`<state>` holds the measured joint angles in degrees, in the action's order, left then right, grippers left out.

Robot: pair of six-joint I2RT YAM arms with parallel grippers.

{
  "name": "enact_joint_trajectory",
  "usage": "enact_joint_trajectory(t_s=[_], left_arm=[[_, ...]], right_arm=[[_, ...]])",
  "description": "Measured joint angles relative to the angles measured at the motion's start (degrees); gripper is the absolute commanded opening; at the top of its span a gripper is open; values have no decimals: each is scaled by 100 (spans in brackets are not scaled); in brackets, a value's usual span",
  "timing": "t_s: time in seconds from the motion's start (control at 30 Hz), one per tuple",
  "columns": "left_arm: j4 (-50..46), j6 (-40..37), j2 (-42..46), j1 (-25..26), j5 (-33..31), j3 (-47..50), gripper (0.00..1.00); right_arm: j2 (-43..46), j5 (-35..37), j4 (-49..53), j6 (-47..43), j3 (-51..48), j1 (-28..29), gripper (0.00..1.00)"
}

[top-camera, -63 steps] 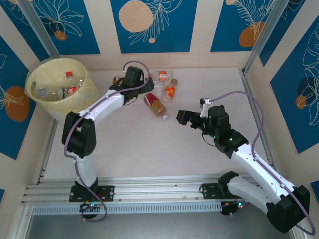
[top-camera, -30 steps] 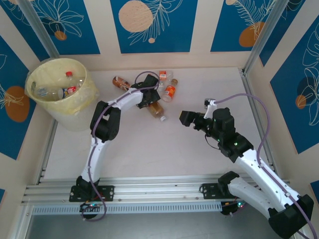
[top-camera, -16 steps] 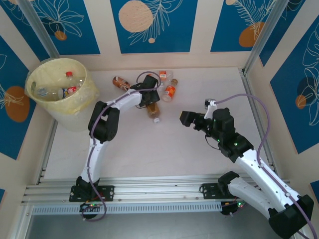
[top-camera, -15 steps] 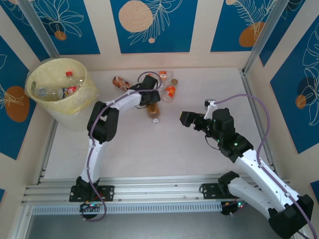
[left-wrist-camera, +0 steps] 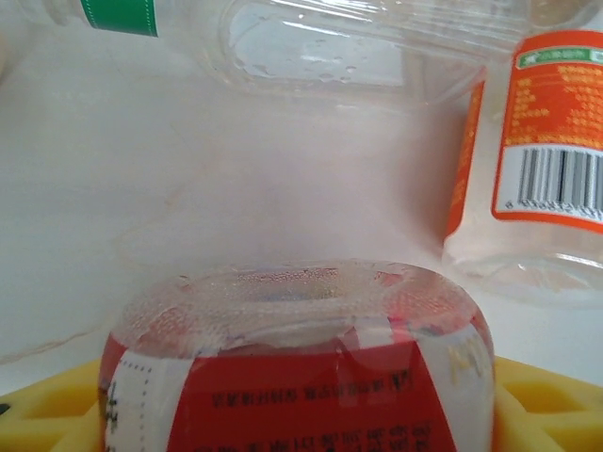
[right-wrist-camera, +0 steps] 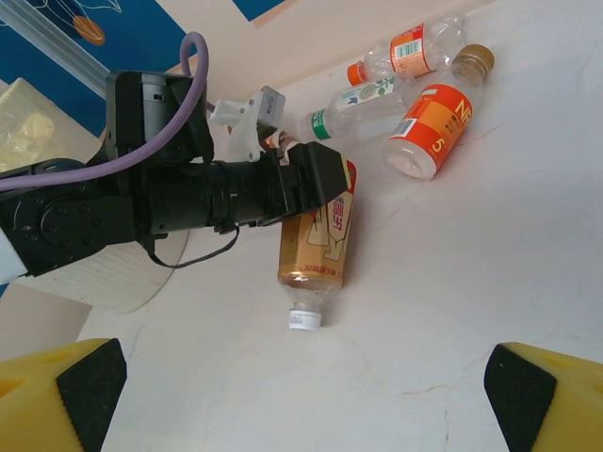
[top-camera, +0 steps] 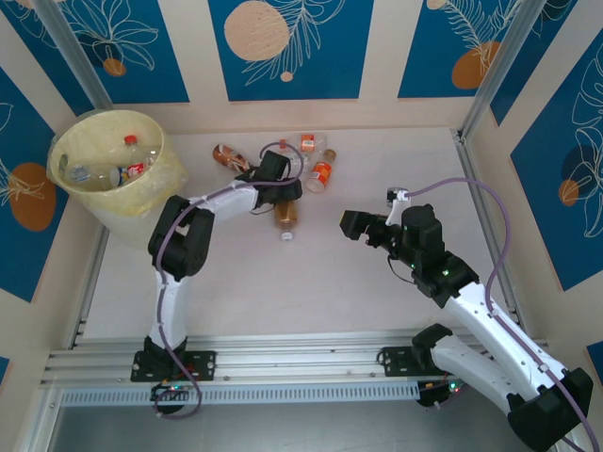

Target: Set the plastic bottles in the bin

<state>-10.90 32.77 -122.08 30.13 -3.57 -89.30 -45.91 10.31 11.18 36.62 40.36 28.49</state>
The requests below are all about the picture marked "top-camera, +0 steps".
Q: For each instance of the amber tea bottle red label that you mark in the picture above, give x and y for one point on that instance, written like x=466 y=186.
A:
x=287 y=216

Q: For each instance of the red cap cola bottle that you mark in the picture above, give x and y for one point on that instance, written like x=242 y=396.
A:
x=136 y=170

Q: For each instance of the clear water bottle white cap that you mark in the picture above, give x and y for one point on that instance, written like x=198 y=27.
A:
x=82 y=172

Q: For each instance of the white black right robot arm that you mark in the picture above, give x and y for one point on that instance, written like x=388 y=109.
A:
x=499 y=329

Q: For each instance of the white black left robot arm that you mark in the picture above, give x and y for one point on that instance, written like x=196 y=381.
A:
x=169 y=311

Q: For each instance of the white waste bin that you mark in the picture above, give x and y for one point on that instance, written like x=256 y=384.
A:
x=134 y=226

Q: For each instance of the clear bottle orange cap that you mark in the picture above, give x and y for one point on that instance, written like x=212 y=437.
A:
x=308 y=141

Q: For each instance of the orange label bottle tan cap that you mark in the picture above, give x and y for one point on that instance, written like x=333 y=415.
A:
x=321 y=172

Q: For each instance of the brown drink bottle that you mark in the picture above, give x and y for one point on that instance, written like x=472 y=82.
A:
x=226 y=154

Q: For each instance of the small circuit board with LEDs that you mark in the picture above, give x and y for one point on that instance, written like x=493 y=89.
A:
x=169 y=390
x=452 y=387

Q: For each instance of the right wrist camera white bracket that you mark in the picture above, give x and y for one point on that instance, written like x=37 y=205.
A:
x=398 y=195

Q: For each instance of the aluminium table side rail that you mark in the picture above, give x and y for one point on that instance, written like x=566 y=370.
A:
x=485 y=216
x=87 y=292

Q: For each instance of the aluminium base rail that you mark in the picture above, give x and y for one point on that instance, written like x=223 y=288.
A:
x=292 y=358

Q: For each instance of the aluminium frame post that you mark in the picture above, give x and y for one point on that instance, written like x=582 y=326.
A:
x=75 y=52
x=499 y=61

